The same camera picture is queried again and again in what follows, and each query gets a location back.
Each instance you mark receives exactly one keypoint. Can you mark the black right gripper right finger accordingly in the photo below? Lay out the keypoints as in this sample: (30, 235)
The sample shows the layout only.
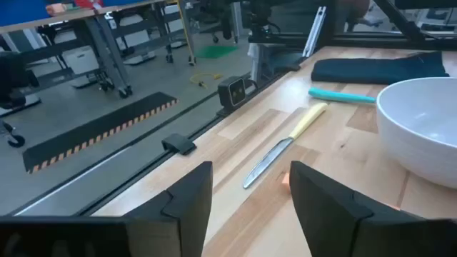
(339, 228)

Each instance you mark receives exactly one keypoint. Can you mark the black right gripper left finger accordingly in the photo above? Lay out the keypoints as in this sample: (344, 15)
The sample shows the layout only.
(178, 221)

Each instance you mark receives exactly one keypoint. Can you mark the white ceramic bowl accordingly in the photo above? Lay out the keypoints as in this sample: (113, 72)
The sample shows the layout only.
(421, 135)

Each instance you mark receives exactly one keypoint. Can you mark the dark blue cloth napkin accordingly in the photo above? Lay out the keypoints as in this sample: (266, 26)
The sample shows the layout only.
(375, 69)

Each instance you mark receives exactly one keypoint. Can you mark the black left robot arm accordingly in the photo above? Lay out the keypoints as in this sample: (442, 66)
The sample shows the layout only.
(258, 18)

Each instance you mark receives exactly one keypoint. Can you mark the green floor mat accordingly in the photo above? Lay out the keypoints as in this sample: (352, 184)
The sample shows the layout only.
(216, 51)

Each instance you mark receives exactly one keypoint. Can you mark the wooden top workbench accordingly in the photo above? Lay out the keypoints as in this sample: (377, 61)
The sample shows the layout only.
(107, 53)

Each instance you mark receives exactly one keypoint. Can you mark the black office chair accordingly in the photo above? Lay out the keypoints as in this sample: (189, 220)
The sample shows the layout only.
(14, 78)

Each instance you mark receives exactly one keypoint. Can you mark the black rail clip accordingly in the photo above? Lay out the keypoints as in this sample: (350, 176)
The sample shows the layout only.
(178, 143)

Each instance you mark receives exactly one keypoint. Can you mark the small black table camera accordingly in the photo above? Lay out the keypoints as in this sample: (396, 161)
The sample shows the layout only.
(232, 93)

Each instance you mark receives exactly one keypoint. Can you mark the silver corner bracket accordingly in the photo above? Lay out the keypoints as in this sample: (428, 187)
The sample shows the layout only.
(314, 32)

